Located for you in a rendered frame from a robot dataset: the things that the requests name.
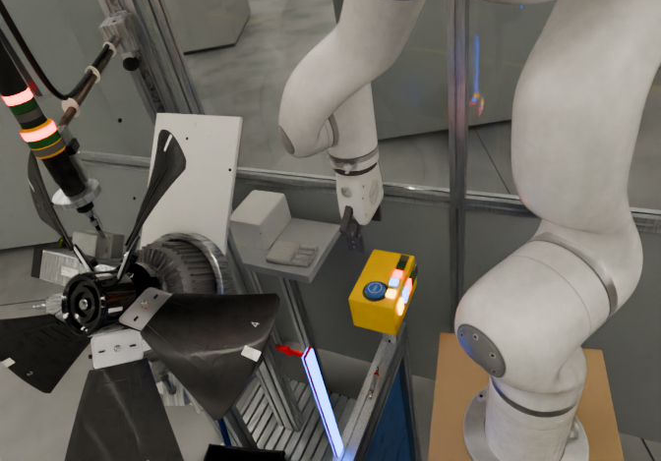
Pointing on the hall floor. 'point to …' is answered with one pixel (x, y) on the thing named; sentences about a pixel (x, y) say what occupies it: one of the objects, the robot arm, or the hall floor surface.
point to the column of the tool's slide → (142, 35)
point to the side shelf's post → (301, 320)
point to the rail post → (409, 405)
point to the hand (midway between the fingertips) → (365, 230)
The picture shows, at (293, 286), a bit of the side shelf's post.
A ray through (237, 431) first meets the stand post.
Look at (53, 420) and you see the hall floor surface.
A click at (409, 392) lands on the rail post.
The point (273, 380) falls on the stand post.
